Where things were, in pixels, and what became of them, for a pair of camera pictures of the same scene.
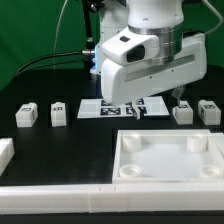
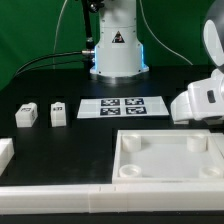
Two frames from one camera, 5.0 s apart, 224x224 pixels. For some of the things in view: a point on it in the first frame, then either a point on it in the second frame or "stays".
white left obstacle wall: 7,151 stays
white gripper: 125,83 -> 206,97
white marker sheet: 151,106 stays
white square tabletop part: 161,156 stays
